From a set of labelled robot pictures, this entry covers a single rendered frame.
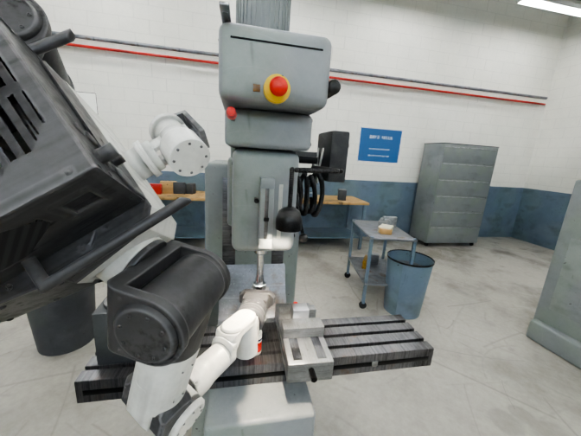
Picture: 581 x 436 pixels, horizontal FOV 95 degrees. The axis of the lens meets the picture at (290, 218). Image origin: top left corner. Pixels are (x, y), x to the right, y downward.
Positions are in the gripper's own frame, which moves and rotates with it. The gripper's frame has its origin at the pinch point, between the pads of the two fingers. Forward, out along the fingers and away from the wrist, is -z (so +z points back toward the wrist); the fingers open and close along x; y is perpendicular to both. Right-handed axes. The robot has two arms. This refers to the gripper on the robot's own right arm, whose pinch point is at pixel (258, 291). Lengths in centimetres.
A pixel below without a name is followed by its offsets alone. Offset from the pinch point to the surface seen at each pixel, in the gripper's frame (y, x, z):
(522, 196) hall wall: 9, -529, -561
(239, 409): 29.1, 1.4, 21.0
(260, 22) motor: -92, 5, -14
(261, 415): 29.1, -5.6, 22.2
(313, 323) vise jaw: 9.9, -20.6, 1.6
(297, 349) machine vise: 13.9, -15.4, 10.7
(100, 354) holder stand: 17, 48, 17
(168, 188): 14, 204, -331
